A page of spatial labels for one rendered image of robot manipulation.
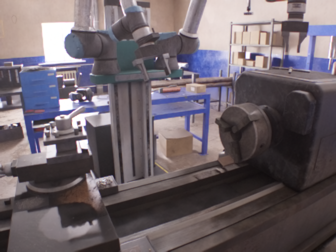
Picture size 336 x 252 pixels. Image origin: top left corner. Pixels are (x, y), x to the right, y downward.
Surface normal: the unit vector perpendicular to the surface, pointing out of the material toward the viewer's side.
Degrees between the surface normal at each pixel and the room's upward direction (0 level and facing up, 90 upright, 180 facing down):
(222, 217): 0
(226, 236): 0
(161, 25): 90
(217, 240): 0
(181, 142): 90
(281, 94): 90
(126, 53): 90
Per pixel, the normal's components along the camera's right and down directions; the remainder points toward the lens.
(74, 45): -0.56, 0.35
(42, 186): 0.00, -0.95
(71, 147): 0.43, 0.29
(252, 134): -0.89, 0.15
